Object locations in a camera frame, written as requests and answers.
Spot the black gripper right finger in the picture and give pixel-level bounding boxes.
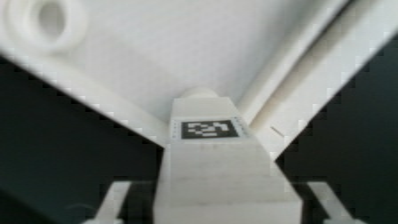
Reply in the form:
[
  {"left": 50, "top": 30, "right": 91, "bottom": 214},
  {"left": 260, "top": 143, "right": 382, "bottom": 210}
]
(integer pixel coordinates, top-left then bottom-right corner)
[{"left": 308, "top": 182, "right": 368, "bottom": 224}]

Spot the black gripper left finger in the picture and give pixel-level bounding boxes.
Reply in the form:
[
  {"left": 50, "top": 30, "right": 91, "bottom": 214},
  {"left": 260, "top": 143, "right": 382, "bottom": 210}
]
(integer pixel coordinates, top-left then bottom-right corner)
[{"left": 82, "top": 181, "right": 132, "bottom": 224}]

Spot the white desk tabletop tray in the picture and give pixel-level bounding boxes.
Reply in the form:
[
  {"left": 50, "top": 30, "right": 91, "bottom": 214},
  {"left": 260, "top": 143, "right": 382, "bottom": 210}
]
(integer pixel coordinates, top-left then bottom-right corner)
[{"left": 0, "top": 0, "right": 398, "bottom": 154}]

